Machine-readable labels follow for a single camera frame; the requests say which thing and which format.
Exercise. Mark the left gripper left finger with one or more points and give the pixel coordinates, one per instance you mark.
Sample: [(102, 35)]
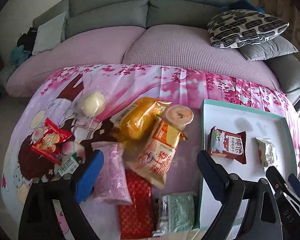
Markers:
[(39, 219)]

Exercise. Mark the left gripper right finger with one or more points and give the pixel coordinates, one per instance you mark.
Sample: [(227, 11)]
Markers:
[(261, 219)]

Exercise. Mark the cream long snack packet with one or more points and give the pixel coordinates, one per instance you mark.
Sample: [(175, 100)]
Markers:
[(267, 153)]

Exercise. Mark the small green white packet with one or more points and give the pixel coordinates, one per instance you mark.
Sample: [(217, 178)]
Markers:
[(70, 165)]

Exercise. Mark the small red snack packet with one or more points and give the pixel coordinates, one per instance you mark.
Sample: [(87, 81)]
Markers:
[(48, 145)]

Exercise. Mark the pink snack packet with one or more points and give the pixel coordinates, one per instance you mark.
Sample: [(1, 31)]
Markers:
[(111, 184)]

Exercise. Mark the green white snack packet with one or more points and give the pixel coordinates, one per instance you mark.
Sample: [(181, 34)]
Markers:
[(176, 213)]

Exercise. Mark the dark red white packet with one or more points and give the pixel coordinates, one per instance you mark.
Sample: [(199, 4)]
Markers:
[(226, 144)]

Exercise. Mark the red patterned snack packet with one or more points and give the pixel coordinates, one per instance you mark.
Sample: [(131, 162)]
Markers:
[(137, 221)]

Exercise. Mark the cream orange biscuit bag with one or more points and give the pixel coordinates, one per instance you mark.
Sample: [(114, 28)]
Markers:
[(154, 161)]

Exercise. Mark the clear white bun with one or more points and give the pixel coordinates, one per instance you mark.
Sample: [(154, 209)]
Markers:
[(91, 103)]

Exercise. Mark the round jelly cup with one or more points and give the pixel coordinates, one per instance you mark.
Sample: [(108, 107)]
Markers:
[(179, 116)]

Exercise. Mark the orange yellow snack bag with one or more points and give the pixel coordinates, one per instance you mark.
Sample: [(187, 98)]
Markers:
[(137, 119)]

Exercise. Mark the pink cartoon printed blanket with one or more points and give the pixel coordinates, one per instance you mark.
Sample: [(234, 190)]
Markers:
[(124, 84)]

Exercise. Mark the plain grey pillow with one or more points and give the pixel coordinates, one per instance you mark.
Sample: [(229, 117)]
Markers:
[(279, 46)]

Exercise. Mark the dark clothes pile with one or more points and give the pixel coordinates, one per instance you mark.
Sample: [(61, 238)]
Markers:
[(24, 47)]

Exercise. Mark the black white patterned pillow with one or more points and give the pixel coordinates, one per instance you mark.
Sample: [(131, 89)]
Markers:
[(241, 27)]

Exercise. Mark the pink sofa seat cover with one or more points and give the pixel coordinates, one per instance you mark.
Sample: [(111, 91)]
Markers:
[(167, 45)]

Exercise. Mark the light grey cushion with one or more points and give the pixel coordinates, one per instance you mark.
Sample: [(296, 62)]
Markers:
[(50, 34)]

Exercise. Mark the grey sofa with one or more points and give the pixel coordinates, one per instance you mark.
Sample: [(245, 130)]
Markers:
[(87, 15)]

